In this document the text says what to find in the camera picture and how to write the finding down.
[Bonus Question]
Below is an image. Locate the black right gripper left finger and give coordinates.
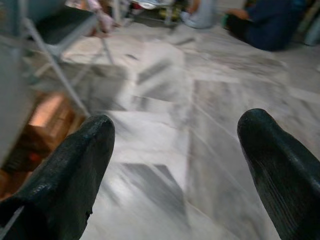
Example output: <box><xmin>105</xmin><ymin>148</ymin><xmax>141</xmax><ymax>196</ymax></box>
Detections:
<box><xmin>0</xmin><ymin>114</ymin><xmax>116</xmax><ymax>240</ymax></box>

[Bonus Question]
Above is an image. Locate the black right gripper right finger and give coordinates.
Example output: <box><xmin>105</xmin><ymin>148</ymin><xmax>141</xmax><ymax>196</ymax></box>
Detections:
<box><xmin>236</xmin><ymin>108</ymin><xmax>320</xmax><ymax>240</ymax></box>

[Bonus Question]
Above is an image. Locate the brown cardboard box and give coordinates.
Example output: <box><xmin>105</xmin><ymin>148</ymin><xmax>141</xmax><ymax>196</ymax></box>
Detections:
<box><xmin>1</xmin><ymin>91</ymin><xmax>87</xmax><ymax>177</ymax></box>

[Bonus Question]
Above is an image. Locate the grey metal folding frame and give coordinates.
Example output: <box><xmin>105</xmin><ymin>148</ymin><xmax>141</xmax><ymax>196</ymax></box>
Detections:
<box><xmin>14</xmin><ymin>0</ymin><xmax>121</xmax><ymax>118</ymax></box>

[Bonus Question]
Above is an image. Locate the person in dark blue clothes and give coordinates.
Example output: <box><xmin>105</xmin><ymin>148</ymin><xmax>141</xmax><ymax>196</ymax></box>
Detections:
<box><xmin>223</xmin><ymin>0</ymin><xmax>310</xmax><ymax>53</ymax></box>

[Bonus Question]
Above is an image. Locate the person in pale clothes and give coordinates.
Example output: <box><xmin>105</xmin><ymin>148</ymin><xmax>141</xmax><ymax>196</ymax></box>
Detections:
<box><xmin>179</xmin><ymin>0</ymin><xmax>217</xmax><ymax>30</ymax></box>

